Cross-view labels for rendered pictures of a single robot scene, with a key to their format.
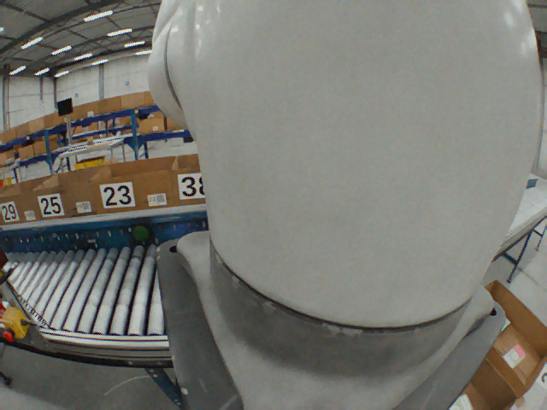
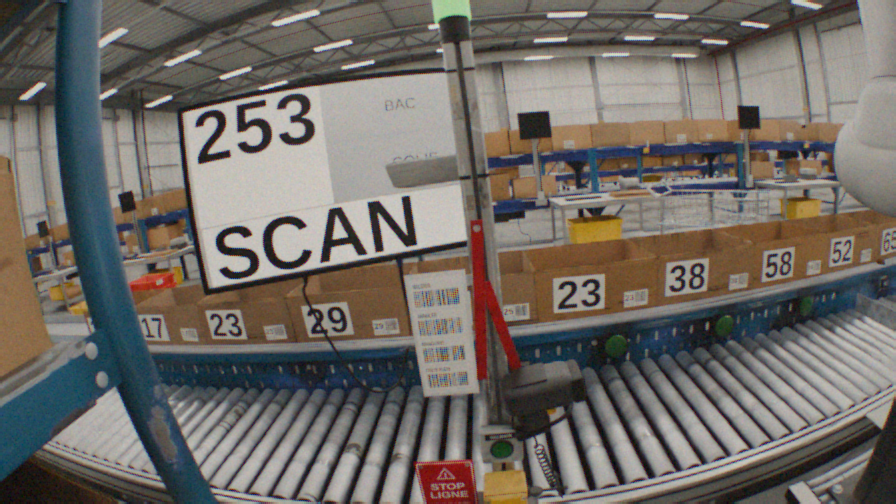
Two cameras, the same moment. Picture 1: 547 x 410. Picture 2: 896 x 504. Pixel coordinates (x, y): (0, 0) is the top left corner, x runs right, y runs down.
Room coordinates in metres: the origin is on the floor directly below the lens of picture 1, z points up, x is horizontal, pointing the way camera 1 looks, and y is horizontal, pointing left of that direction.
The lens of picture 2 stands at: (-0.32, 0.63, 1.39)
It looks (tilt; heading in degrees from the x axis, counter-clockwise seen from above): 12 degrees down; 21
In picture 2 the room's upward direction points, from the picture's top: 7 degrees counter-clockwise
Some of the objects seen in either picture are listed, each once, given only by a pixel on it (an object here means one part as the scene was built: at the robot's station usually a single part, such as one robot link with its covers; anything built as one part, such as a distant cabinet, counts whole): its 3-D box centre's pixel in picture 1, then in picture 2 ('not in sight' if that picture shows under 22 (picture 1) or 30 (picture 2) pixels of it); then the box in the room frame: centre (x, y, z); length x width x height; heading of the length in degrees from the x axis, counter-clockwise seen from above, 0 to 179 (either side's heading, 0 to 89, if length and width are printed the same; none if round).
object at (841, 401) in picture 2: not in sight; (800, 371); (0.73, -0.04, 0.72); 0.52 x 0.05 x 0.05; 16
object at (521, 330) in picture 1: (505, 336); not in sight; (0.20, -0.69, 0.80); 0.38 x 0.28 x 0.10; 13
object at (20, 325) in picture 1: (20, 325); (527, 498); (0.17, 0.73, 0.84); 0.15 x 0.09 x 0.07; 106
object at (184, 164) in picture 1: (215, 175); (688, 264); (1.11, 0.27, 0.97); 0.39 x 0.29 x 0.17; 106
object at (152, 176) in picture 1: (138, 183); (587, 277); (1.01, 0.65, 0.97); 0.39 x 0.29 x 0.17; 106
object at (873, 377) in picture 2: not in sight; (838, 356); (0.78, -0.23, 0.72); 0.52 x 0.05 x 0.05; 16
